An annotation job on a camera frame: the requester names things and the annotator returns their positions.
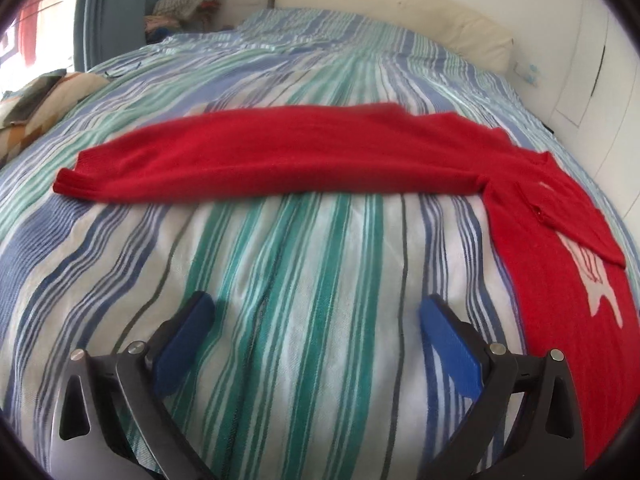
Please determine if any pile of folded clothes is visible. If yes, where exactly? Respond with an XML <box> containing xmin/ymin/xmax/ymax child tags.
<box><xmin>144</xmin><ymin>0</ymin><xmax>226</xmax><ymax>43</ymax></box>

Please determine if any red knit sweater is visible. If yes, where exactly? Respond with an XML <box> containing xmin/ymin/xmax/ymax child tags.
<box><xmin>52</xmin><ymin>102</ymin><xmax>640</xmax><ymax>471</ymax></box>

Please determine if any white wardrobe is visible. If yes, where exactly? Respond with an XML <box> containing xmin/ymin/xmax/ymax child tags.
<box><xmin>550</xmin><ymin>0</ymin><xmax>640</xmax><ymax>201</ymax></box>

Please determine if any patterned cushion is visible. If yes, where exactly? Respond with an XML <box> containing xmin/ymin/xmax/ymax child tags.
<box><xmin>0</xmin><ymin>69</ymin><xmax>111</xmax><ymax>166</ymax></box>

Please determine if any cream pillow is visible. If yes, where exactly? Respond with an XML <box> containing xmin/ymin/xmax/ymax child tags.
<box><xmin>270</xmin><ymin>0</ymin><xmax>516</xmax><ymax>73</ymax></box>

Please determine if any red hanging garment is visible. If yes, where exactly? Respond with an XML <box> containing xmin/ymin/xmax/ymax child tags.
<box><xmin>17</xmin><ymin>0</ymin><xmax>43</xmax><ymax>66</ymax></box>

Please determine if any striped bed cover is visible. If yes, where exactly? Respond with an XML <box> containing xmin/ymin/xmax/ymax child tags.
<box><xmin>0</xmin><ymin>7</ymin><xmax>640</xmax><ymax>480</ymax></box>

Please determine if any blue curtain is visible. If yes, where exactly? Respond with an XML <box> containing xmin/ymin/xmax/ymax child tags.
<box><xmin>74</xmin><ymin>0</ymin><xmax>203</xmax><ymax>73</ymax></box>

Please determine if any wall socket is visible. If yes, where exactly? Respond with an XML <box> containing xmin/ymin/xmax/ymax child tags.
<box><xmin>515</xmin><ymin>60</ymin><xmax>543</xmax><ymax>83</ymax></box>

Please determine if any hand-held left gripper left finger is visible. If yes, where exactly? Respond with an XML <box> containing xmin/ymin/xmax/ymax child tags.
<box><xmin>50</xmin><ymin>290</ymin><xmax>217</xmax><ymax>480</ymax></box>

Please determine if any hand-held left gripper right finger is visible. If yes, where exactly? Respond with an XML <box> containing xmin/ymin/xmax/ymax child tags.
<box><xmin>419</xmin><ymin>294</ymin><xmax>587</xmax><ymax>480</ymax></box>

